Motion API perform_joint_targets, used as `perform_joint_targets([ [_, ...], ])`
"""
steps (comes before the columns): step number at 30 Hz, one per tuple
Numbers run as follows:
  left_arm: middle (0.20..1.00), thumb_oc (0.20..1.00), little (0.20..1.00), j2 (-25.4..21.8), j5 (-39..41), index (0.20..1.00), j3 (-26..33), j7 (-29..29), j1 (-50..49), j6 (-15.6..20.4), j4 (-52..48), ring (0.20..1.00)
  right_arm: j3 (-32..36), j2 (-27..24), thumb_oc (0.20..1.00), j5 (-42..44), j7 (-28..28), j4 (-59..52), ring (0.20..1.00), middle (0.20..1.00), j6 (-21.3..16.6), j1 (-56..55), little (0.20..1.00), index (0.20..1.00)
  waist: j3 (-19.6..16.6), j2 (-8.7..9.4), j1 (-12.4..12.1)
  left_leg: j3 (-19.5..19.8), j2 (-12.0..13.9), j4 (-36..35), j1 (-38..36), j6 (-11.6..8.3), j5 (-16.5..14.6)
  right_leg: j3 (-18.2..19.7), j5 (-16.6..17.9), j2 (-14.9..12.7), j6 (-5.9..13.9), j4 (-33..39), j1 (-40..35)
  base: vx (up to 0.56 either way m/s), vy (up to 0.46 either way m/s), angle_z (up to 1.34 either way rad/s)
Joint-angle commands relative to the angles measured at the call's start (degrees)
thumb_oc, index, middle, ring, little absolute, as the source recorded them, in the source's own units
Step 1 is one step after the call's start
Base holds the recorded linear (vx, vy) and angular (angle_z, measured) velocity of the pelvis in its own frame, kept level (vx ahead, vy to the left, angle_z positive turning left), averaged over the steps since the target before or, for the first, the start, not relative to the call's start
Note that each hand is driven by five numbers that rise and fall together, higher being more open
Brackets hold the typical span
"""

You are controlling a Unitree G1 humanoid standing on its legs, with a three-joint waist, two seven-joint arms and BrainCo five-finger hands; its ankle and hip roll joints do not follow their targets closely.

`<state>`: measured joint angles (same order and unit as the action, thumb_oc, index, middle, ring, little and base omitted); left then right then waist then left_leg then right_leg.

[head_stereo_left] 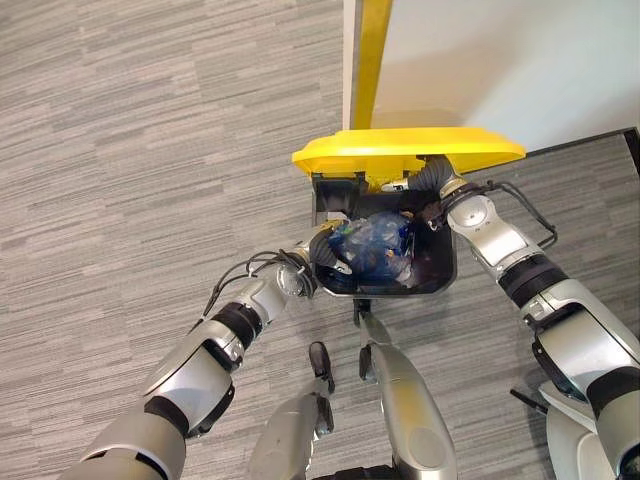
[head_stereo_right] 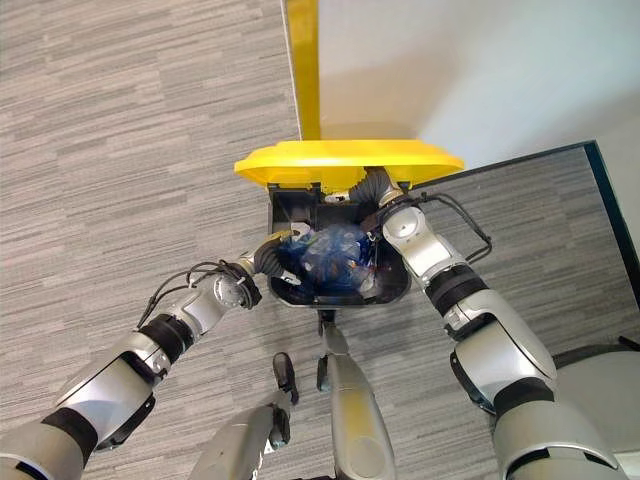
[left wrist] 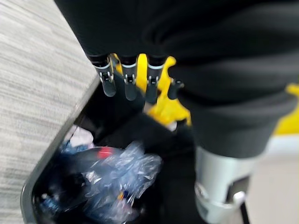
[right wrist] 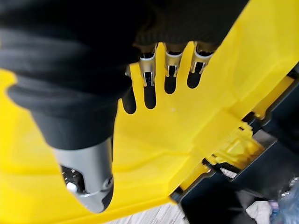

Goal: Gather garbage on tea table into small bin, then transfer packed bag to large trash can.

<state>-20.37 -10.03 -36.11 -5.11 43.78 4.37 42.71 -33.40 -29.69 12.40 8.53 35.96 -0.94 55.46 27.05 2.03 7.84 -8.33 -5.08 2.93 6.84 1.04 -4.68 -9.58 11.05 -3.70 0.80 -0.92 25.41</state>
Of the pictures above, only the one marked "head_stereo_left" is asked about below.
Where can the black baseboard strip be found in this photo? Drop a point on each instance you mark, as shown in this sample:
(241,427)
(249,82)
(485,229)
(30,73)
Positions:
(600,137)

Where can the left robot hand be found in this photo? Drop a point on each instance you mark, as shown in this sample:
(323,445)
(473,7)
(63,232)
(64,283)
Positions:
(324,250)

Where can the yellow trash can lid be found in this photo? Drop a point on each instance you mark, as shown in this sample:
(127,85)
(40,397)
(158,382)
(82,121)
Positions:
(400,147)

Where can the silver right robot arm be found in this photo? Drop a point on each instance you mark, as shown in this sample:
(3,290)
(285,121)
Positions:
(575,340)

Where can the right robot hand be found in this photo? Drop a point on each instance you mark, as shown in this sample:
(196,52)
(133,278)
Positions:
(427,175)

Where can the white robot torso shell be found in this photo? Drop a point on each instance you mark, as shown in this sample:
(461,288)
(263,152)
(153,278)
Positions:
(567,440)

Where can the dark right robot foot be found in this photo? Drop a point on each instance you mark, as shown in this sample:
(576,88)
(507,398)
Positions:
(365,364)

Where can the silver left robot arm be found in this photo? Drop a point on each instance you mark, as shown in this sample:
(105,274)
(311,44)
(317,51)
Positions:
(200,360)

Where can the silver left robot leg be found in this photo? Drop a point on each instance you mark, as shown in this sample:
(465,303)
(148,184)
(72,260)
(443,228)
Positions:
(287,440)

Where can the silver robot leg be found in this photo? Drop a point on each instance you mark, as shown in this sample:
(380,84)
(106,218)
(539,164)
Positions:
(287,440)
(410,410)

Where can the yellow wall corner strip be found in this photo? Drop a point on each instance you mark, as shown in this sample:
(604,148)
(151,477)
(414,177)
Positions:
(371,60)

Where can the dark left robot foot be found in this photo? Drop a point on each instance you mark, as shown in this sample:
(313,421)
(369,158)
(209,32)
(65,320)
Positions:
(320,362)

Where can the large black trash can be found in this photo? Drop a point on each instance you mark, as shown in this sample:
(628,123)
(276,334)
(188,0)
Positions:
(430,260)

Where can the silver right robot leg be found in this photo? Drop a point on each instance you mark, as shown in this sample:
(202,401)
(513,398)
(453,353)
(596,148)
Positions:
(410,410)

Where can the dark robot foot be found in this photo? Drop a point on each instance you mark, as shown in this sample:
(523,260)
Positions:
(365,364)
(320,362)

